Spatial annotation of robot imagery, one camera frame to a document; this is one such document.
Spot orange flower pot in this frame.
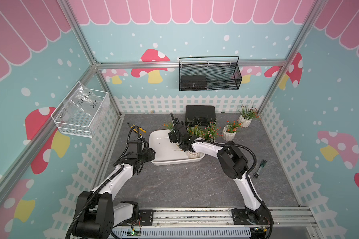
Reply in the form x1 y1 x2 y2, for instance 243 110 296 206
186 122 204 159
164 122 174 132

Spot yellow handled pliers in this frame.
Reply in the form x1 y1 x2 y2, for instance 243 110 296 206
127 122 146 133

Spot grass pot far corner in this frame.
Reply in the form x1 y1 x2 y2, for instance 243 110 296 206
238 103 260 128

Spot orange flower pot front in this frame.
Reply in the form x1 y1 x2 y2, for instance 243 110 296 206
164 122 174 132

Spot clear acrylic wall bin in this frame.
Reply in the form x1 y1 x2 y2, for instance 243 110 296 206
51 81 110 138

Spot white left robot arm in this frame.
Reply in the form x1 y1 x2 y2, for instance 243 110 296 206
65 125 156 239

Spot pink flower pot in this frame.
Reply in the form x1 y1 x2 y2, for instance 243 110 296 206
201 121 220 142

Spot black plastic tool case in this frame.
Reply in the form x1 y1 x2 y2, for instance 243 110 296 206
185 105 216 127

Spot black wire mesh basket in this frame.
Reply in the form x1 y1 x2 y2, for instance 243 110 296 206
178 56 243 91

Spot white plastic storage box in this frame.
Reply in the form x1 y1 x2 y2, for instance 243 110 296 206
149 129 205 166

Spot green tool on table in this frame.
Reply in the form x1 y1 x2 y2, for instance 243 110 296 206
253 160 267 179

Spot black box in basket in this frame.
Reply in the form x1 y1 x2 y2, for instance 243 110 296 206
179 75 208 91

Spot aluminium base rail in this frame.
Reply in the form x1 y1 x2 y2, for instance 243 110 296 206
103 206 324 239

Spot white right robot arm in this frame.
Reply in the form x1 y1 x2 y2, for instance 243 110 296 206
169 113 274 239

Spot red flower pot rear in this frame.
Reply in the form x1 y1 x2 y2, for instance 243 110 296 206
222 121 241 141

